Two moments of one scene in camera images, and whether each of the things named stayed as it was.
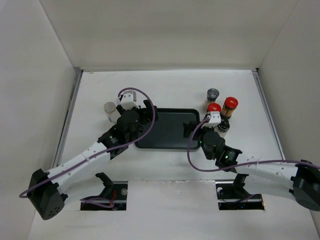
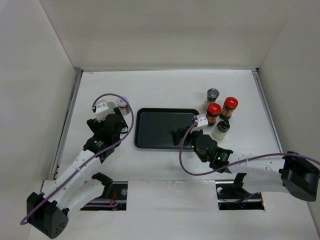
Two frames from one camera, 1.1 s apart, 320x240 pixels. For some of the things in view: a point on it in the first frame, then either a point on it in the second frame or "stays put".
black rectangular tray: x=167 y=132 stays put
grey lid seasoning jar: x=212 y=95 stays put
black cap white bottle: x=222 y=128 stays put
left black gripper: x=153 y=108 -> x=96 y=126
